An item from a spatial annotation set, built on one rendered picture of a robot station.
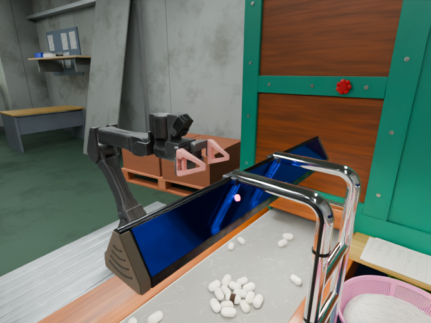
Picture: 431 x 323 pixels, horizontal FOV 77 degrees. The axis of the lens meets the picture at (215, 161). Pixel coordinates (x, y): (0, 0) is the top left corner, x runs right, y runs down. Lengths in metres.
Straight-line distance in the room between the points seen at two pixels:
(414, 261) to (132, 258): 0.81
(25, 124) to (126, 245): 5.25
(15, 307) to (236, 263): 0.62
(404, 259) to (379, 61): 0.56
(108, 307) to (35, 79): 6.98
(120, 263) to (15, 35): 7.22
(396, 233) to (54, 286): 1.06
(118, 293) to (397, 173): 0.84
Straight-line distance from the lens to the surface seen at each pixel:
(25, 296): 1.02
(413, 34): 0.92
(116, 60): 4.42
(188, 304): 0.75
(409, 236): 1.02
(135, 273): 0.34
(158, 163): 3.06
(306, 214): 1.02
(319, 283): 0.47
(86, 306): 0.77
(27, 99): 7.45
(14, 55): 7.42
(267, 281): 0.82
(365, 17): 0.96
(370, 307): 0.84
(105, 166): 1.00
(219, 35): 3.62
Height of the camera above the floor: 1.28
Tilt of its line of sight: 18 degrees down
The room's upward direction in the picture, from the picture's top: straight up
